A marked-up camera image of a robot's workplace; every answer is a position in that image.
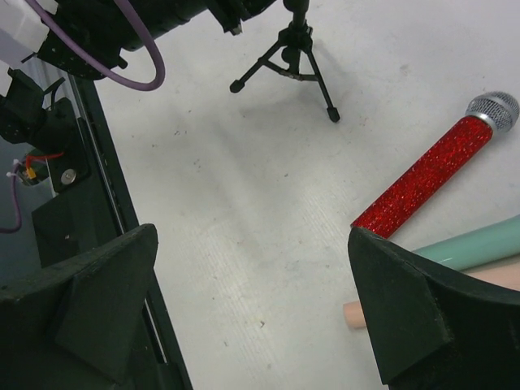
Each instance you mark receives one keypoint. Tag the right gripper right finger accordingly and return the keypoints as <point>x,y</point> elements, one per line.
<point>431,327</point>

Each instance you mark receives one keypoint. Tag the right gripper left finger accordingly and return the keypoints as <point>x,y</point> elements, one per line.
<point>72,325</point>

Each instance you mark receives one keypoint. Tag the red glitter microphone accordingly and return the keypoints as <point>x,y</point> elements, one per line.
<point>486,115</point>

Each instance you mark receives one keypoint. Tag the black tripod microphone stand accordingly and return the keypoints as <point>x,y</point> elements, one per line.
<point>284,56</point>

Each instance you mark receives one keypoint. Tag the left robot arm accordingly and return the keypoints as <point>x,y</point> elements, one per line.
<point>85,39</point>

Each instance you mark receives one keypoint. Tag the mint green toy microphone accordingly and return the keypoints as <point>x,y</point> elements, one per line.
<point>476,248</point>

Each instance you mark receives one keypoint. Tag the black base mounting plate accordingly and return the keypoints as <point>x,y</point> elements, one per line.
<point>96,209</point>

